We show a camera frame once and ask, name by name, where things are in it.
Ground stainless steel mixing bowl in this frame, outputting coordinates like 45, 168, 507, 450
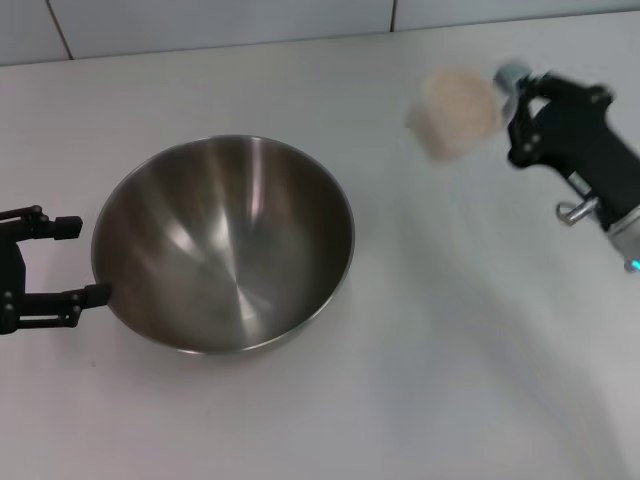
91, 133, 356, 356

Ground metal plug with cable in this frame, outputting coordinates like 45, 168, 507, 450
556, 197, 600, 227

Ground white rice grains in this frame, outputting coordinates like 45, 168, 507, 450
422, 67, 501, 161

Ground clear plastic cup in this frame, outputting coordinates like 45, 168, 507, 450
407, 63, 504, 164

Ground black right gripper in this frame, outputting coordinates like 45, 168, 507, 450
493, 63, 640, 231

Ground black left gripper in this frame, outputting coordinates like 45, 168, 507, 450
0, 204, 112, 337

